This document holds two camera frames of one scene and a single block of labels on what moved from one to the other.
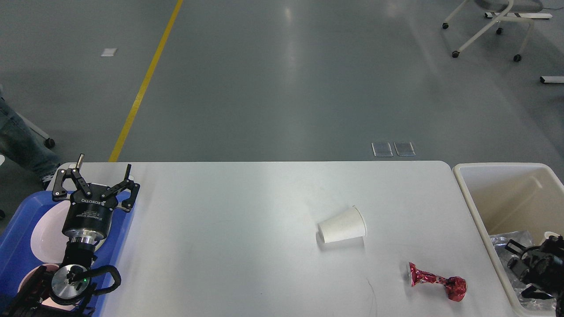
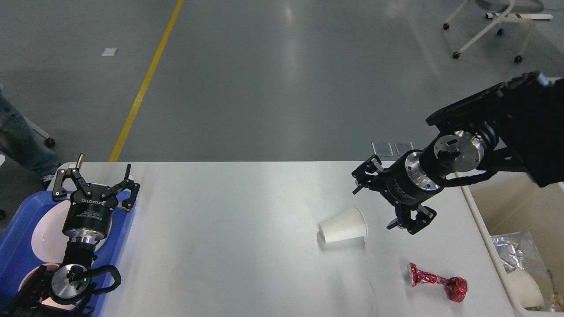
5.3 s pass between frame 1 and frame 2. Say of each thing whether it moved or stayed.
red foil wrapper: stayed
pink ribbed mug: stayed
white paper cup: stayed
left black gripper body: stayed
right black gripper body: moved
